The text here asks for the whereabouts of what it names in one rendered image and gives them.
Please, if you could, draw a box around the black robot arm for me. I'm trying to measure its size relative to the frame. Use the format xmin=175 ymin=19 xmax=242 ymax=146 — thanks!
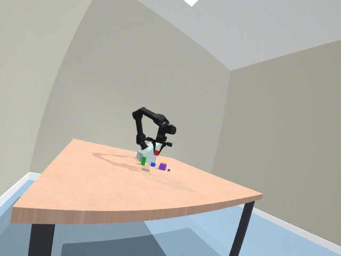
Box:
xmin=132 ymin=107 xmax=176 ymax=149

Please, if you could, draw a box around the purple block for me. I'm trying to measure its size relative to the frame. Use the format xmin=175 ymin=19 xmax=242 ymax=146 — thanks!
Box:
xmin=159 ymin=163 xmax=167 ymax=170

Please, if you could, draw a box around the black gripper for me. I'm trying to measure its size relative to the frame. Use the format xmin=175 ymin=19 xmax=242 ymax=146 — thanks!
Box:
xmin=146 ymin=132 xmax=172 ymax=154

